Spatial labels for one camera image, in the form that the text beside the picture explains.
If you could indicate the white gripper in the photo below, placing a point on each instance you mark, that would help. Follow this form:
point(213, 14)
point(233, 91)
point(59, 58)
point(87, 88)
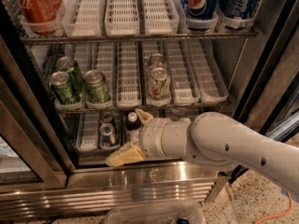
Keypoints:
point(150, 138)

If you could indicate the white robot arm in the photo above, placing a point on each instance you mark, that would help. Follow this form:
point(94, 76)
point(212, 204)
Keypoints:
point(214, 141)

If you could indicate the silver blue can front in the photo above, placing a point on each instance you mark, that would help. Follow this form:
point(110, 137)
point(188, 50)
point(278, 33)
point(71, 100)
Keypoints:
point(108, 136)

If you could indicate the silver can rear bottom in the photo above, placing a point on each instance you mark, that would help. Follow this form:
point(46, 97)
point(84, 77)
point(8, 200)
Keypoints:
point(107, 117)

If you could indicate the white can front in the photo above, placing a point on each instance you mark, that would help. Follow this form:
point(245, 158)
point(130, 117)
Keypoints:
point(159, 84)

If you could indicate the white can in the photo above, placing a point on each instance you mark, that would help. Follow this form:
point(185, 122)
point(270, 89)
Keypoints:
point(159, 84)
point(156, 60)

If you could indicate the white can rear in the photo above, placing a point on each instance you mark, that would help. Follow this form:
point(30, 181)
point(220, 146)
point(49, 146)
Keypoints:
point(156, 60)

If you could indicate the green can front left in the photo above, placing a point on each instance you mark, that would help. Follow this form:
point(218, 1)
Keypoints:
point(63, 88)

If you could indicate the green can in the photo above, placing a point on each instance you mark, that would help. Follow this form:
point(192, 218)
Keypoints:
point(63, 88)
point(70, 66)

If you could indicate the stainless steel fridge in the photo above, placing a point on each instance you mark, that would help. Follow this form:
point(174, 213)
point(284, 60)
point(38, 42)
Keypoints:
point(52, 164)

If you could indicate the green can rear left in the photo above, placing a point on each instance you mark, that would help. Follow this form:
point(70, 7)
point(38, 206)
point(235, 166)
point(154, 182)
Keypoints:
point(70, 66)

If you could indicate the fridge door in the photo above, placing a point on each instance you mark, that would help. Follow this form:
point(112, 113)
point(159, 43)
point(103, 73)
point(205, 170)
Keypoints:
point(263, 86)

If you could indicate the blue pepsi can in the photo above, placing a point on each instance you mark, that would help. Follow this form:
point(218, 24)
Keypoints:
point(199, 14)

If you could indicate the red cola can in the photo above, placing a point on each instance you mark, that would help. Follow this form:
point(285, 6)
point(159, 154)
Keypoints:
point(41, 15)

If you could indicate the brown bottle white cap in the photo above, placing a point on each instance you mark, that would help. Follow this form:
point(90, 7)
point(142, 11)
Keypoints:
point(133, 126)

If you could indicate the clear water bottle rear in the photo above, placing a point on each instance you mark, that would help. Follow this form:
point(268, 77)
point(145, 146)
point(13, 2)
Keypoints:
point(178, 114)

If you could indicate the clear plastic bin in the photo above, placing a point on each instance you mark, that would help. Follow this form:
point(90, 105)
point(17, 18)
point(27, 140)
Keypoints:
point(176, 212)

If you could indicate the middle wire shelf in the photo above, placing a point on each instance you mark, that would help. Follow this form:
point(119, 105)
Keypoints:
point(86, 109)

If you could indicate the wire shelf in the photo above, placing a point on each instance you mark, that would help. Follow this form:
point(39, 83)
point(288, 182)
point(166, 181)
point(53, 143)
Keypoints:
point(46, 40)
point(86, 109)

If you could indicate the top wire shelf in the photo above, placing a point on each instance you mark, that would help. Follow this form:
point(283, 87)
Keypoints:
point(46, 40)

